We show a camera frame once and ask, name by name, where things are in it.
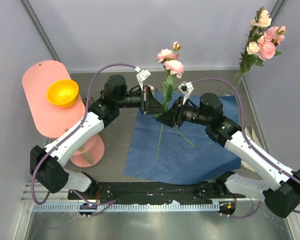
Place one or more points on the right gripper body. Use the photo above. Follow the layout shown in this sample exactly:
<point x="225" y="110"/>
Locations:
<point x="179" y="114"/>

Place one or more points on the cream rose bunch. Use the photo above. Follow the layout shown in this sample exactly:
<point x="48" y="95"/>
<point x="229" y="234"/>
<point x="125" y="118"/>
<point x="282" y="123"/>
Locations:
<point x="255" y="37"/>

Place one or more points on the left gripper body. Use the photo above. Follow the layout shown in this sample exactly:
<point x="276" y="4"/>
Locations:
<point x="144" y="100"/>

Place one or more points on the yellow plastic bowl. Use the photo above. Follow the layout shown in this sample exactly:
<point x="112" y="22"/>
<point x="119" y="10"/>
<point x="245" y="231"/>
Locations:
<point x="63" y="93"/>

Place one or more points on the blue wrapping paper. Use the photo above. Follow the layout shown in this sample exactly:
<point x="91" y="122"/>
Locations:
<point x="158" y="153"/>

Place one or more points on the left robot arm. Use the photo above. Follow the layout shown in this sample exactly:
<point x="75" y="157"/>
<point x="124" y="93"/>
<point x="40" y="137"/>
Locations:
<point x="47" y="164"/>

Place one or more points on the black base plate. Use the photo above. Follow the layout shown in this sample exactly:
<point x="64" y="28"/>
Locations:
<point x="157" y="193"/>

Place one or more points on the white slotted cable duct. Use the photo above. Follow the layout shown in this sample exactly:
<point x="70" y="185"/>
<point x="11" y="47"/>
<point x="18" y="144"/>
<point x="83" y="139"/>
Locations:
<point x="127" y="208"/>

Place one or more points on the pink two-tier stand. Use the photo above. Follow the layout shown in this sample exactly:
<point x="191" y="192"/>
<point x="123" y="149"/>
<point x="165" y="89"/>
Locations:
<point x="53" y="121"/>

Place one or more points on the aluminium frame rail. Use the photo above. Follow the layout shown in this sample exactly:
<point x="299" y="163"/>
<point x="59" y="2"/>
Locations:
<point x="41" y="192"/>

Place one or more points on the cream ribbon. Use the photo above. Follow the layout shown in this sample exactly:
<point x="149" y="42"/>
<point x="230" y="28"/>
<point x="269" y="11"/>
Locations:
<point x="251" y="134"/>

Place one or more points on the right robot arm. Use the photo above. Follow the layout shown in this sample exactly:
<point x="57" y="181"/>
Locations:
<point x="279" y="188"/>

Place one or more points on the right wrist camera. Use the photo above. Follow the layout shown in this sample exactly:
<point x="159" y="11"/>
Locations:
<point x="186" y="88"/>

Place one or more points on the clear glass vase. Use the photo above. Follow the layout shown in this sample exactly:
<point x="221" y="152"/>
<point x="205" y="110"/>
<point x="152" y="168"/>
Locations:
<point x="236" y="82"/>

